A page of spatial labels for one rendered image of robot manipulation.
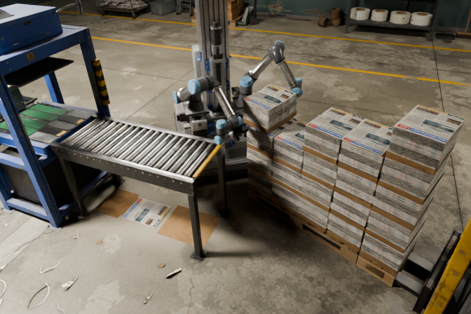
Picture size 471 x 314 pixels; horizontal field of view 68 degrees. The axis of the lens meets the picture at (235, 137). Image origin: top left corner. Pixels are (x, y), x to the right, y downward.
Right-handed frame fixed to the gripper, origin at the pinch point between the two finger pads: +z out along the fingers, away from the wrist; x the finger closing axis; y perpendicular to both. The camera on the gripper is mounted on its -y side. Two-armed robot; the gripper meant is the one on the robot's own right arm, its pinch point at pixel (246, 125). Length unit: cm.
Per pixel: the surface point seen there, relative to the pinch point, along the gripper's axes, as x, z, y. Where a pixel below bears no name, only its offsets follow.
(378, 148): -107, 8, 21
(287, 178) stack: -42, 3, -36
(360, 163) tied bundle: -99, 2, 9
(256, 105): -7.6, 4.0, 20.2
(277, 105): -20.6, 13.8, 20.7
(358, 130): -87, 19, 21
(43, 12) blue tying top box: 137, -84, 89
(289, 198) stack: -46, 3, -56
